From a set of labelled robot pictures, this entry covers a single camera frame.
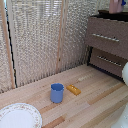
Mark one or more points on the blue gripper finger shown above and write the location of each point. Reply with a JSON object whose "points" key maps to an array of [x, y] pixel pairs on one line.
{"points": [[123, 2]]}

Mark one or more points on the grey white robot base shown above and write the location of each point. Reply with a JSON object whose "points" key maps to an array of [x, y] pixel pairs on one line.
{"points": [[121, 120]]}

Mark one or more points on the brown drawer near table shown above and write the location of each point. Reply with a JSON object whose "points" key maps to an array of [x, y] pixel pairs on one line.
{"points": [[110, 68]]}

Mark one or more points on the blue cup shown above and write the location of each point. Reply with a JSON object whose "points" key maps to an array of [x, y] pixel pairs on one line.
{"points": [[57, 93]]}

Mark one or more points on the bamboo blind screen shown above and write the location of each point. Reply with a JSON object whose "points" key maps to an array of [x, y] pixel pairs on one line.
{"points": [[33, 40]]}

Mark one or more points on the orange rectangular block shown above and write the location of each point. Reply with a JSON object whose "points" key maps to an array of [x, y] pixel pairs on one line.
{"points": [[73, 89]]}

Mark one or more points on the white plate with floral rim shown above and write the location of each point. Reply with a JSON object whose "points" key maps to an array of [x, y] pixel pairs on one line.
{"points": [[19, 116]]}

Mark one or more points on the dark drawer cabinet frame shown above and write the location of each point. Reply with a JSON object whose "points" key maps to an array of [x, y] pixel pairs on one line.
{"points": [[106, 14]]}

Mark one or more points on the thin wooden post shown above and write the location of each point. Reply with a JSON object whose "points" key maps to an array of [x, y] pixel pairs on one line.
{"points": [[60, 36]]}

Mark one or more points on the wide wooden post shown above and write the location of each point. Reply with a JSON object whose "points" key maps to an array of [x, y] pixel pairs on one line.
{"points": [[6, 43]]}

